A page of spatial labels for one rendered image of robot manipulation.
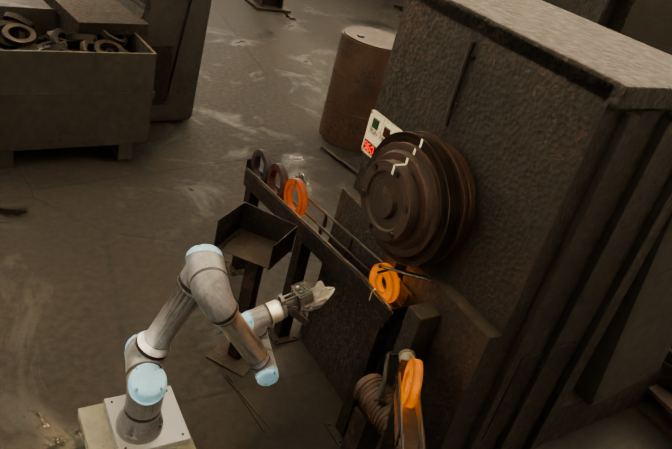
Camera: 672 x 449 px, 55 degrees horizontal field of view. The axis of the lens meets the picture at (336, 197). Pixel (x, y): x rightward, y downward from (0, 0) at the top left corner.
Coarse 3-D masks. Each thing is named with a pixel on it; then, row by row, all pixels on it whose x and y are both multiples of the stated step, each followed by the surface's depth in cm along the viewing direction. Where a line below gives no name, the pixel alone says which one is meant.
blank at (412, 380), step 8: (416, 360) 205; (408, 368) 208; (416, 368) 201; (408, 376) 209; (416, 376) 200; (408, 384) 209; (416, 384) 199; (408, 392) 200; (416, 392) 198; (408, 400) 199; (416, 400) 199
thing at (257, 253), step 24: (240, 216) 278; (264, 216) 274; (216, 240) 265; (240, 240) 273; (264, 240) 276; (288, 240) 266; (264, 264) 260; (240, 312) 282; (216, 360) 291; (240, 360) 294
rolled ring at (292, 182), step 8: (288, 184) 300; (296, 184) 293; (304, 184) 293; (288, 192) 302; (304, 192) 291; (288, 200) 303; (304, 200) 290; (296, 208) 295; (304, 208) 292; (296, 216) 295
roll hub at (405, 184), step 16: (384, 160) 218; (368, 176) 227; (384, 176) 221; (400, 176) 212; (368, 192) 229; (384, 192) 218; (400, 192) 214; (416, 192) 210; (368, 208) 229; (384, 208) 219; (400, 208) 214; (416, 208) 210; (384, 224) 223; (400, 224) 213; (416, 224) 213; (384, 240) 222
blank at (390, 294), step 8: (376, 264) 246; (384, 264) 243; (376, 272) 246; (384, 272) 242; (392, 272) 240; (376, 280) 247; (392, 280) 238; (376, 288) 247; (392, 288) 238; (384, 296) 243; (392, 296) 239
